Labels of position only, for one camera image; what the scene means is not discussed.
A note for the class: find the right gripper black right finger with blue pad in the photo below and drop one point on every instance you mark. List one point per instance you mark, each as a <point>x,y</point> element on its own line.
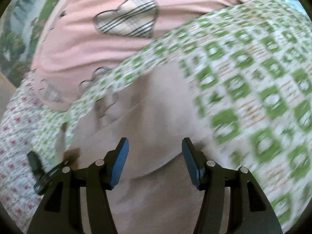
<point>250,210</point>

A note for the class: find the green white checkered blanket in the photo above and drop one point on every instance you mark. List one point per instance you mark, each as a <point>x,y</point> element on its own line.
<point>248,68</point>

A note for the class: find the landscape picture wooden frame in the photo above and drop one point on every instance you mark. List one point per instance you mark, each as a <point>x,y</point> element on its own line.
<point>21,27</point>

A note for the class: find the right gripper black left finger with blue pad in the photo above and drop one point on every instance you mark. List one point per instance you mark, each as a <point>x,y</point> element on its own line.
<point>60,210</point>

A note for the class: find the beige fleece garment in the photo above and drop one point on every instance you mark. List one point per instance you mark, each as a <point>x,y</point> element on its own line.
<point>155,113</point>

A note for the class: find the white red floral bedsheet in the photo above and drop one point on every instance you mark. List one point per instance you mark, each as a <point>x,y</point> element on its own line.
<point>22,120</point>

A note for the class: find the pink quilt plaid hearts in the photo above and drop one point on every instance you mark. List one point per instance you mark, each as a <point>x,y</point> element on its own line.
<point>89,37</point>

